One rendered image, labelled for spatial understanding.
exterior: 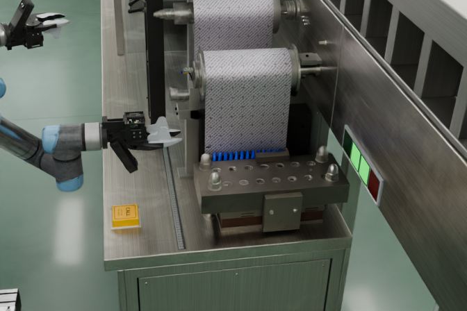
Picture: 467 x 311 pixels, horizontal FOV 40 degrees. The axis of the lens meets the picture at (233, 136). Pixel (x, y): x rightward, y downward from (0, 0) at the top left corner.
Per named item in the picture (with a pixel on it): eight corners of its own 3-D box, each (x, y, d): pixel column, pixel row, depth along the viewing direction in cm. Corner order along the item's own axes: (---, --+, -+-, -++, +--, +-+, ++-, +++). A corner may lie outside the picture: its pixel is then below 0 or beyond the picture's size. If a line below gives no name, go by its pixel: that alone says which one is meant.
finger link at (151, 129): (180, 116, 178) (147, 121, 175) (181, 135, 181) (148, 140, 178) (177, 112, 180) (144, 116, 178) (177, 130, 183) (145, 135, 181)
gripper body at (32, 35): (37, 35, 218) (1, 42, 212) (35, 12, 212) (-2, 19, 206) (45, 46, 213) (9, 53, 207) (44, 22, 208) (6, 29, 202)
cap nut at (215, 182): (206, 183, 171) (206, 169, 168) (220, 182, 171) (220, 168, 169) (208, 191, 168) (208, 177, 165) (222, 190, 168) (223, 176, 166)
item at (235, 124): (204, 156, 184) (205, 98, 175) (285, 150, 188) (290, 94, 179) (204, 157, 184) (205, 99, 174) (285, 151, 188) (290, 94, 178)
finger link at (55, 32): (69, 33, 218) (42, 37, 214) (69, 17, 214) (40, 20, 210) (72, 38, 215) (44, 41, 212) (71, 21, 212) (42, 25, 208)
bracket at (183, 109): (176, 171, 199) (174, 80, 183) (197, 169, 200) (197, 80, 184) (177, 180, 195) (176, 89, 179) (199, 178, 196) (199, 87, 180)
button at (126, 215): (112, 212, 180) (111, 205, 179) (137, 210, 181) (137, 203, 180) (112, 228, 174) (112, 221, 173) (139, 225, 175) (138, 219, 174)
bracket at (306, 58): (296, 58, 183) (297, 51, 182) (316, 57, 184) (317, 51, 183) (301, 65, 178) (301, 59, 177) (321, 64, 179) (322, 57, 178)
